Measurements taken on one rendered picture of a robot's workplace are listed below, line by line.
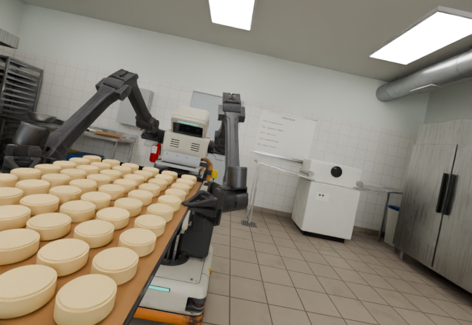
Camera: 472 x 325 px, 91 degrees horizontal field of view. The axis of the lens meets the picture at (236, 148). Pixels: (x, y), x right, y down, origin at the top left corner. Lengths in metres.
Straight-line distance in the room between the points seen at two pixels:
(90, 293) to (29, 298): 0.05
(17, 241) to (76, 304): 0.14
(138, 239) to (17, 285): 0.13
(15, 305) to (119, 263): 0.09
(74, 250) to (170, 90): 4.46
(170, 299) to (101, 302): 1.36
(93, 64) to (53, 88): 0.88
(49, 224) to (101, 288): 0.15
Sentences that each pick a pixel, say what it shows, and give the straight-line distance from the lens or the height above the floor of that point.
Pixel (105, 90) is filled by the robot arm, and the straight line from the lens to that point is 1.04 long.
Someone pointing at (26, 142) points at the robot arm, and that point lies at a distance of 0.85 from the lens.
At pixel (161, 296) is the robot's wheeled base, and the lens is 1.64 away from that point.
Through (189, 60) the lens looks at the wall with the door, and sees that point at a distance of 4.83.
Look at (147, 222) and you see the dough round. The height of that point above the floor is 0.98.
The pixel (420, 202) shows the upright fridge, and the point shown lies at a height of 0.91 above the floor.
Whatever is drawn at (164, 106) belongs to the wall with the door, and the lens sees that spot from 4.71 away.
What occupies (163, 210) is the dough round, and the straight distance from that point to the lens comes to 0.47.
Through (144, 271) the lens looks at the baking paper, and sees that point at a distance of 0.35.
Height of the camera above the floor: 1.14
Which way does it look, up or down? level
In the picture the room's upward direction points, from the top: 12 degrees clockwise
